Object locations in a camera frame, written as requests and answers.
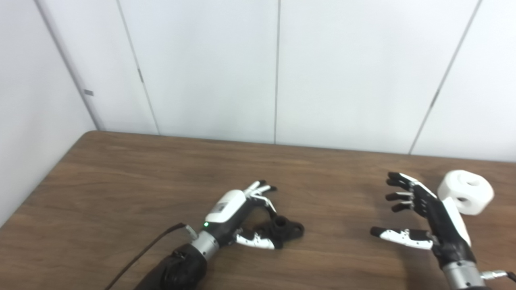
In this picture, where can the round white piece with holes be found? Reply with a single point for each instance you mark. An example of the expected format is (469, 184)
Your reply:
(471, 193)

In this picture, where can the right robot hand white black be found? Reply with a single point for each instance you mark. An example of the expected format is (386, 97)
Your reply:
(443, 225)

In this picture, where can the black flanged holder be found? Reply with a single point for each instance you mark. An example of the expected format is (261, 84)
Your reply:
(286, 229)

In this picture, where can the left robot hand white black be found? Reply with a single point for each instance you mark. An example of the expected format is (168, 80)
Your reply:
(227, 209)

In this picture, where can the small grey wall tag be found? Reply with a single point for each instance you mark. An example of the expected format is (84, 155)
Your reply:
(88, 92)

